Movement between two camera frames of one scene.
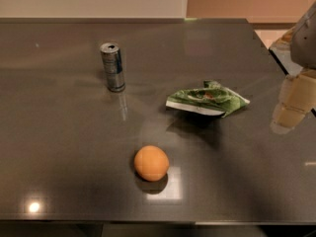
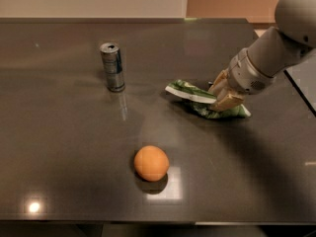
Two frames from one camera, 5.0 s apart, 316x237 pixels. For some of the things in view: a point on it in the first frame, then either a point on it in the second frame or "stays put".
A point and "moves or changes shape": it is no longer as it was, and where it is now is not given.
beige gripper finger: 286,89 to 220,88
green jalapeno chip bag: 212,98 moves or changes shape
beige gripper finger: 301,103 to 227,102
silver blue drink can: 114,66 stays put
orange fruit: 151,163 stays put
